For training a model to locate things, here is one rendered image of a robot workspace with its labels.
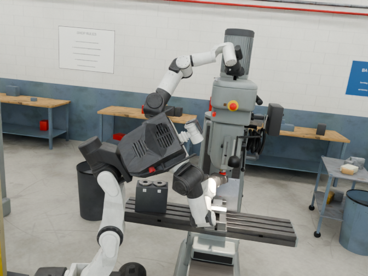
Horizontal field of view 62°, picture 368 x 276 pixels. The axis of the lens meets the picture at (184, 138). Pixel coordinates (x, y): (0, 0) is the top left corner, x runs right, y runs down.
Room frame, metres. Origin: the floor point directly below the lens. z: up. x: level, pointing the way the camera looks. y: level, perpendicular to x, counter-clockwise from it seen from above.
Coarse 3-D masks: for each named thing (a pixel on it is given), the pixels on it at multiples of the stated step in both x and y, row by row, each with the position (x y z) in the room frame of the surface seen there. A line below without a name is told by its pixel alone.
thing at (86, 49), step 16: (64, 32) 6.48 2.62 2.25; (80, 32) 6.44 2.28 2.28; (96, 32) 6.41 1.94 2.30; (112, 32) 6.37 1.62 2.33; (64, 48) 6.48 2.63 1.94; (80, 48) 6.44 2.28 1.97; (96, 48) 6.41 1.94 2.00; (112, 48) 6.37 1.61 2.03; (64, 64) 6.48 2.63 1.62; (80, 64) 6.44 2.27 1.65; (96, 64) 6.41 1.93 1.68; (112, 64) 6.37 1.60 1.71; (352, 64) 5.88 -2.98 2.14; (352, 80) 5.88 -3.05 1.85
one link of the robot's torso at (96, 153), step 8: (96, 136) 1.51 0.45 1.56; (80, 144) 1.51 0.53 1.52; (88, 144) 1.45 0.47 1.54; (96, 144) 1.47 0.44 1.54; (104, 144) 1.53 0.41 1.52; (112, 144) 1.57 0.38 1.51; (88, 152) 1.45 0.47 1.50; (96, 152) 1.44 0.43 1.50; (104, 152) 1.45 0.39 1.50; (112, 152) 1.45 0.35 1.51; (88, 160) 1.46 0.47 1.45; (96, 160) 1.44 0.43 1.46; (104, 160) 1.45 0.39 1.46; (112, 160) 1.45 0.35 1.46; (120, 160) 1.47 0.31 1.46; (120, 168) 1.46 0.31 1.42; (128, 176) 1.46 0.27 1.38
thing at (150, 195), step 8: (136, 184) 1.96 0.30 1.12; (144, 184) 1.93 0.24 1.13; (152, 184) 1.98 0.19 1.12; (160, 184) 1.96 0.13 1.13; (136, 192) 1.91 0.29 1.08; (144, 192) 1.91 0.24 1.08; (152, 192) 1.92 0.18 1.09; (160, 192) 1.92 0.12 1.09; (136, 200) 1.91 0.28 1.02; (144, 200) 1.91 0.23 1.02; (152, 200) 1.92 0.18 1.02; (160, 200) 1.92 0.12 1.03; (136, 208) 1.91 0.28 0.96; (144, 208) 1.92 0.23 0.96; (152, 208) 1.92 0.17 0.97; (160, 208) 1.92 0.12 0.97
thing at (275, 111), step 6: (270, 108) 2.20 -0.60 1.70; (276, 108) 2.11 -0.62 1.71; (282, 108) 2.11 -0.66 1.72; (270, 114) 2.16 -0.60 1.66; (276, 114) 2.11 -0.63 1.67; (282, 114) 2.11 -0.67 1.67; (270, 120) 2.12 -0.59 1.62; (276, 120) 2.11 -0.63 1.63; (270, 126) 2.12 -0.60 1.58; (276, 126) 2.11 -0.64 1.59; (270, 132) 2.11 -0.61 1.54; (276, 132) 2.11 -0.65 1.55
